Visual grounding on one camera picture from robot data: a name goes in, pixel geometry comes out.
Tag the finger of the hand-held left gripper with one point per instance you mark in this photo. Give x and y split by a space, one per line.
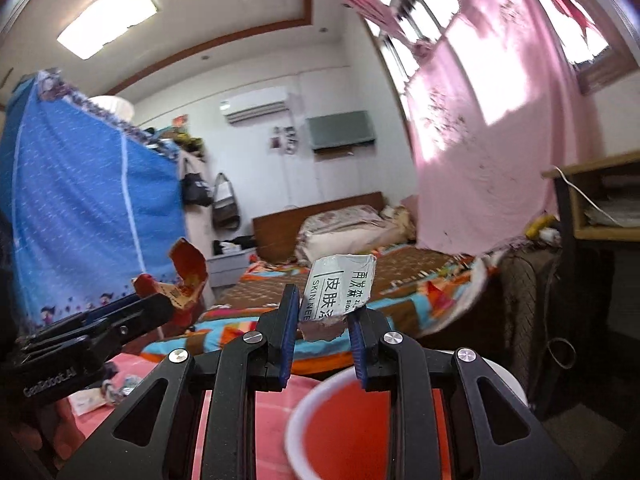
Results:
147 315
107 308

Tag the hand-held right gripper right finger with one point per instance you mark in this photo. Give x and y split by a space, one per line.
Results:
357 345

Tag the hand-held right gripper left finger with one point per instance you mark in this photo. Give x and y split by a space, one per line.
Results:
287 330

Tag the torn red wrapper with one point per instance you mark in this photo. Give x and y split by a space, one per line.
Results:
190 270

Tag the red basin with white rim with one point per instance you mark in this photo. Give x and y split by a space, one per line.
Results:
340 410

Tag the torn white grey wrapper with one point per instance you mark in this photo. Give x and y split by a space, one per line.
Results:
335 280

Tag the white paper packet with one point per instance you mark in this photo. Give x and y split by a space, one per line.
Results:
87 401

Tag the crumpled wrapper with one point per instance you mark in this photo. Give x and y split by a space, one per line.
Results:
120 387

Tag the grey nightstand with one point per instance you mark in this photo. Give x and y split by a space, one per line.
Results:
230 270

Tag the colourful patchwork blanket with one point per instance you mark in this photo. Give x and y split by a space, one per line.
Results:
400 270

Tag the black clothing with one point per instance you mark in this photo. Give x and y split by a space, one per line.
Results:
235 245

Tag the brown wooden headboard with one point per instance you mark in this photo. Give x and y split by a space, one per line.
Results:
272 230

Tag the blue fabric wardrobe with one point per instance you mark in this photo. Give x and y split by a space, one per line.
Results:
85 200

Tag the folded floral quilt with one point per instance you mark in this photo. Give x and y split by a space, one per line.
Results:
345 230

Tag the brown hanging bag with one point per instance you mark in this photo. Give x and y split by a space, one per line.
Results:
225 210

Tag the yellowish pillow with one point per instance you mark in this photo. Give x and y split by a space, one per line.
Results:
400 220

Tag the black hanging bag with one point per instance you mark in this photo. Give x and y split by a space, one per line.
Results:
196 187

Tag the dark patterned bed side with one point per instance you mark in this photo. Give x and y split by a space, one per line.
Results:
525 320

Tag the clutter on wardrobe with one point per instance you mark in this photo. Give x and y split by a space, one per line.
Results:
180 140

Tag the white round lampshade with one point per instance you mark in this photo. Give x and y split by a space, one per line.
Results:
112 106

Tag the yellow object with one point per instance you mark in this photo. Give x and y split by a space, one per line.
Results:
542 225

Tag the white air conditioner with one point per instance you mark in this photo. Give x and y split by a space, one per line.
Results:
255 105

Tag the wooden shelf desk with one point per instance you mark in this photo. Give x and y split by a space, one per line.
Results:
565 240

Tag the pink curtain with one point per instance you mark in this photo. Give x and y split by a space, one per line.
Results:
475 135

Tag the stack of papers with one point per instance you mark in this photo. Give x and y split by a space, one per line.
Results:
615 212

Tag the rectangular ceiling light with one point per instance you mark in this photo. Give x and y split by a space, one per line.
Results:
107 17

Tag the wooden framed window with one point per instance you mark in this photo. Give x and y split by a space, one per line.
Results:
420 5

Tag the wall photos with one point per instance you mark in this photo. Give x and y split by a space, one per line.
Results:
283 139

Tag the grey wall cabinet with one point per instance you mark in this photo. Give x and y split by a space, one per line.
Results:
340 130

